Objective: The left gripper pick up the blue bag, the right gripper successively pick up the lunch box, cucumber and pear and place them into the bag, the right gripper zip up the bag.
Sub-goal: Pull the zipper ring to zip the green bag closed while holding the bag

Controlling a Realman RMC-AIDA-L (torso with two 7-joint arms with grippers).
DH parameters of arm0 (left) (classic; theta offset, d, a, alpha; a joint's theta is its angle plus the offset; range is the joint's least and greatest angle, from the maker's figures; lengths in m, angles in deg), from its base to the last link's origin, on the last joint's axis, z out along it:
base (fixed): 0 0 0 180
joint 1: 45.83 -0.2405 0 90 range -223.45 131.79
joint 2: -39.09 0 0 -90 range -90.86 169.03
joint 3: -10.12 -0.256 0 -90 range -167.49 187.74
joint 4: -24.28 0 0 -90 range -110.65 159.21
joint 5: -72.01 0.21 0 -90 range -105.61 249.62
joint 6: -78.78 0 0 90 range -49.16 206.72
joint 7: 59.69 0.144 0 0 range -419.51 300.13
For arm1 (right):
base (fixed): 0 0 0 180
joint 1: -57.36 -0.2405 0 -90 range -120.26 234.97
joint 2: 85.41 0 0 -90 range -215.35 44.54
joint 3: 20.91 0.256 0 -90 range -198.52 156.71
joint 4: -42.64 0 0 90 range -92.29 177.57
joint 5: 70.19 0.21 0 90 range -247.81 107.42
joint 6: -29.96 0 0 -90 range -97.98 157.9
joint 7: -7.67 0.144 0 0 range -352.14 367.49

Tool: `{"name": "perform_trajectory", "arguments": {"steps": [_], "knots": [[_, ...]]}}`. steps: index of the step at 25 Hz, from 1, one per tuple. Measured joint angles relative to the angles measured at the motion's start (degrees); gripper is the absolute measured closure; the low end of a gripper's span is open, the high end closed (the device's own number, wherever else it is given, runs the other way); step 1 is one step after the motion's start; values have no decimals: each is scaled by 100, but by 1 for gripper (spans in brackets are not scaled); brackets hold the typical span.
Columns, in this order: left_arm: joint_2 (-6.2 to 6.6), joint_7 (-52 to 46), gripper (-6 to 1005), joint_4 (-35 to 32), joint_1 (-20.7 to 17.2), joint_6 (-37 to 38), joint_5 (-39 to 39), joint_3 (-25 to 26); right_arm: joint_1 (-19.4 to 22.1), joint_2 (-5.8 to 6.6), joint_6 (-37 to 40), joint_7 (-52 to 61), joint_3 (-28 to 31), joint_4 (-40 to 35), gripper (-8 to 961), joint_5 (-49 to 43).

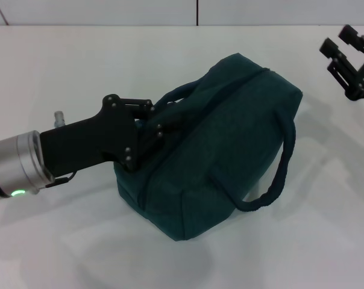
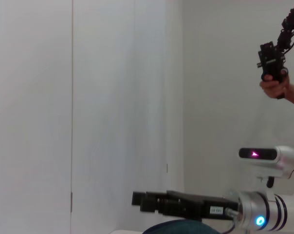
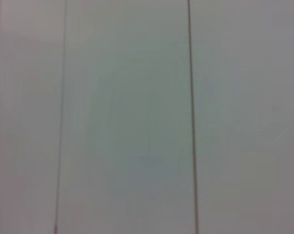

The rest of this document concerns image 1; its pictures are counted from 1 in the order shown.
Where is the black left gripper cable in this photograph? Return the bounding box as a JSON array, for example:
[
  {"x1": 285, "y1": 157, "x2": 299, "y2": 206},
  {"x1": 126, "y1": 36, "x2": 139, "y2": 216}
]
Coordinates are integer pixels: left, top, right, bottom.
[{"x1": 45, "y1": 170, "x2": 80, "y2": 188}]

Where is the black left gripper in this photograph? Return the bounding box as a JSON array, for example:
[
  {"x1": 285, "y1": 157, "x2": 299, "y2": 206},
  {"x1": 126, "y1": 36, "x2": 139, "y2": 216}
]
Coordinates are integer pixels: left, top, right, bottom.
[{"x1": 39, "y1": 94, "x2": 187, "y2": 182}]

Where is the dark teal insulated bag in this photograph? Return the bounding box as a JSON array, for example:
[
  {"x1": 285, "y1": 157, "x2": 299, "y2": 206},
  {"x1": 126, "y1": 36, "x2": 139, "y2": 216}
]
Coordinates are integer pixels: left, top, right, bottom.
[{"x1": 114, "y1": 52, "x2": 303, "y2": 243}]

